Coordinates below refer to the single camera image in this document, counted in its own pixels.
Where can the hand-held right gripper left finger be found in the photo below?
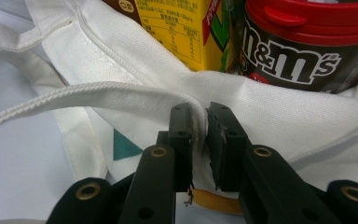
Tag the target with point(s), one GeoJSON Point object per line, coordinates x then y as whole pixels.
{"type": "Point", "coordinates": [183, 146]}

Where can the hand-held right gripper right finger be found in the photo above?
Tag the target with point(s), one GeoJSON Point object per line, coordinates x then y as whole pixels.
{"type": "Point", "coordinates": [227, 149]}

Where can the white canvas tote bag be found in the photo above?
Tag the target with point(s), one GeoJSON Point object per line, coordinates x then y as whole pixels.
{"type": "Point", "coordinates": [292, 124]}

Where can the red-lidded candy jar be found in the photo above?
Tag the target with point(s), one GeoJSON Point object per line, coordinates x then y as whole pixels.
{"type": "Point", "coordinates": [298, 56]}

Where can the brown rectangular box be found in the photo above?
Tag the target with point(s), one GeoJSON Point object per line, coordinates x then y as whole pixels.
{"type": "Point", "coordinates": [121, 7]}

